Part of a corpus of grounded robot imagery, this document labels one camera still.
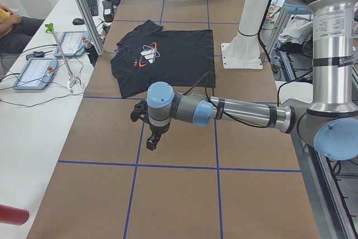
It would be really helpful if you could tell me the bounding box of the aluminium frame post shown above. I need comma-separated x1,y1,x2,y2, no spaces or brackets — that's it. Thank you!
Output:
75,0,104,55

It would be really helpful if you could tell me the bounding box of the teach pendant far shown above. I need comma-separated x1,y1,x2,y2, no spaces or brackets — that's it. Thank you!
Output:
59,31,90,57

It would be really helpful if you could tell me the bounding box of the metal rod green tip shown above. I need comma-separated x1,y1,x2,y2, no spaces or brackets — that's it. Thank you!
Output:
45,23,82,93

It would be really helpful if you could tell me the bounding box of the white camera stand base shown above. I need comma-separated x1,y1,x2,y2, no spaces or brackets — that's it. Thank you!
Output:
221,0,271,69

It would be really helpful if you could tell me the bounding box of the black computer mouse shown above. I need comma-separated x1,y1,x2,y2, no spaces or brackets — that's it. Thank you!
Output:
72,18,84,25

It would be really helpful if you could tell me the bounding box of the black keyboard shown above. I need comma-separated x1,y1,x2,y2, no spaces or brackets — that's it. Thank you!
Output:
85,0,98,16

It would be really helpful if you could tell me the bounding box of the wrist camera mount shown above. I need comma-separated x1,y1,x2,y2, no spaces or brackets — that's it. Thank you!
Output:
130,100,149,124

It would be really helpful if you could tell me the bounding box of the red cylinder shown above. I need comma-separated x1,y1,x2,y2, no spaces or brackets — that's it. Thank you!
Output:
0,204,30,226

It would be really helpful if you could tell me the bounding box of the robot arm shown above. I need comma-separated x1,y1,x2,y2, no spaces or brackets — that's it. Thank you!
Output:
144,0,357,161

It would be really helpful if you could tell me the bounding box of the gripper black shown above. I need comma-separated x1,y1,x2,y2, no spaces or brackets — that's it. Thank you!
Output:
146,117,170,151

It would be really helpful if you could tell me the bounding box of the black graphic t-shirt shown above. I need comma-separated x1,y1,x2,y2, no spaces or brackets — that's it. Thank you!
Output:
111,20,216,98

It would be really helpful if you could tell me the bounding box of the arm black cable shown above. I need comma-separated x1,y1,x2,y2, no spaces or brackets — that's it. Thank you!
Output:
183,71,271,128

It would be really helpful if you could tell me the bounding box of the teach pendant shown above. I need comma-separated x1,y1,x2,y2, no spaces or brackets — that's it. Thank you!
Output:
59,31,90,57
13,58,58,90

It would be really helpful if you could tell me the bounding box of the teach pendant near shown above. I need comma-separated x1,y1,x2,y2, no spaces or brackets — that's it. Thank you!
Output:
13,58,58,90

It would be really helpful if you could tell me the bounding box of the black power adapter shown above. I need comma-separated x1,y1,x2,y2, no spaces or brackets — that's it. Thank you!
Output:
102,1,114,22

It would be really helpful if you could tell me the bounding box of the seated person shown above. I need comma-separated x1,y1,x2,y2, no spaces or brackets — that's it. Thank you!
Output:
1,5,44,54

